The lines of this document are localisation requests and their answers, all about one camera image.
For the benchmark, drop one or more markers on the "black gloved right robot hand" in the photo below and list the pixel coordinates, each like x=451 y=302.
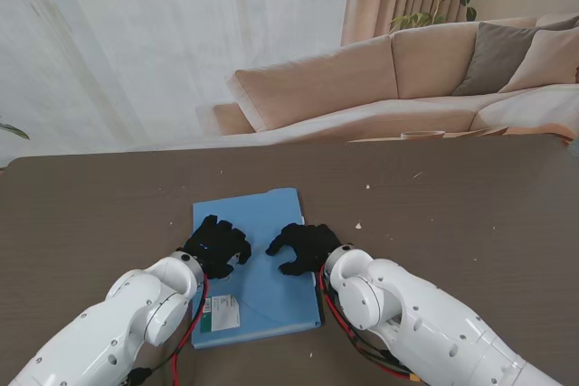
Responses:
x=312 y=246

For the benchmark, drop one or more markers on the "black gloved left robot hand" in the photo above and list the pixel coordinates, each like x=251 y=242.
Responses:
x=217 y=246

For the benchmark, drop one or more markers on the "blue plastic file folder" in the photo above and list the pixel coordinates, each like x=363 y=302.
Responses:
x=271 y=300

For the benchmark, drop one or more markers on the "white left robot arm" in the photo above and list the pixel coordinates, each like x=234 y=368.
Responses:
x=117 y=322

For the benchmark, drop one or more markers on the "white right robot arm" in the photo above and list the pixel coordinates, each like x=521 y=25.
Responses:
x=429 y=318

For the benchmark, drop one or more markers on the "beige fabric sofa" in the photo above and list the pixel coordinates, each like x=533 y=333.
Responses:
x=316 y=83

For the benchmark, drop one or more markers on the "brown cardboard sheet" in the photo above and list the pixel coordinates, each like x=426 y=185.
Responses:
x=472 y=132

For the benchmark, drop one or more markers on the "white sheer curtain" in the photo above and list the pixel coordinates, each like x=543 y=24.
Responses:
x=158 y=42

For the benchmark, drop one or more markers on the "dark green plant leaf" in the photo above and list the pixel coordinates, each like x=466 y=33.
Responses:
x=16 y=130

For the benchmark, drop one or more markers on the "grey sofa cushion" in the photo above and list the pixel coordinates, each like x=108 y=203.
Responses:
x=495 y=56

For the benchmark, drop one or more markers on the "beige sofa cushion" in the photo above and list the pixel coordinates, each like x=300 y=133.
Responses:
x=545 y=60

